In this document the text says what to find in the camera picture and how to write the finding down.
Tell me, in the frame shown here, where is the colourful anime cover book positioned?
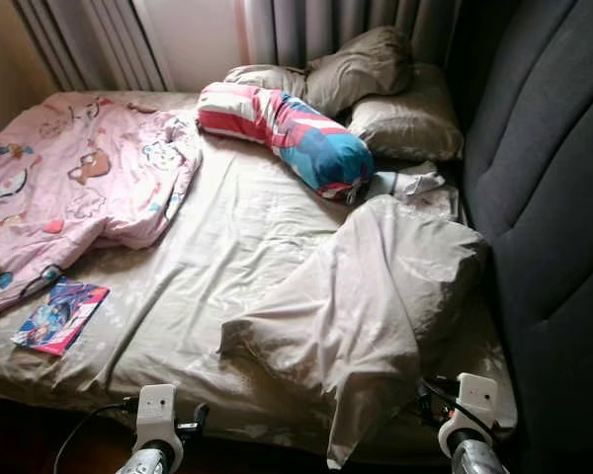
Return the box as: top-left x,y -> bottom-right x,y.
10,277 -> 111,356

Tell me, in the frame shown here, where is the pink cartoon-print blanket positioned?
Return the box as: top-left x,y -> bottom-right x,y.
0,92 -> 204,322

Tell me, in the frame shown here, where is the beige crumpled duvet cover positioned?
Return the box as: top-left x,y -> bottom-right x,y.
219,195 -> 490,470

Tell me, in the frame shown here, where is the beige leaf-patterned bed sheet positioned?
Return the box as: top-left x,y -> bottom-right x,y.
0,91 -> 520,465

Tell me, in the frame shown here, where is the small white crumpled cloth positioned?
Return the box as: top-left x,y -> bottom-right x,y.
364,168 -> 446,203

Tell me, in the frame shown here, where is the dark grey upholstered panel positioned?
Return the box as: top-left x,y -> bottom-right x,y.
463,0 -> 593,474

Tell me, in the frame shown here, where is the plump beige pillow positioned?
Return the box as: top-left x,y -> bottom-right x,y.
348,62 -> 466,164

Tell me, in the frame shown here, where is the striped pink blue bolster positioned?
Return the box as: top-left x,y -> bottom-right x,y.
197,82 -> 375,203

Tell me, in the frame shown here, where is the crumpled beige pillow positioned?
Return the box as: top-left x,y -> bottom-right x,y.
304,26 -> 414,117

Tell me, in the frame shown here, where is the bright white window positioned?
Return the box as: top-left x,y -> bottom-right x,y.
133,0 -> 246,92

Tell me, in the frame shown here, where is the grey pleated curtain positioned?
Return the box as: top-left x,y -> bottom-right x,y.
13,0 -> 169,93
239,0 -> 466,75

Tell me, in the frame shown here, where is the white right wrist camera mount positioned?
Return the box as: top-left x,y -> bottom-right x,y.
437,373 -> 500,457

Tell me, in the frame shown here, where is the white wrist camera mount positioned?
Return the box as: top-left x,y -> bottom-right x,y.
133,383 -> 184,447
437,373 -> 500,457

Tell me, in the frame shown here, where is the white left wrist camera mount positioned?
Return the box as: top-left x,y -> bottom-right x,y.
133,383 -> 184,447

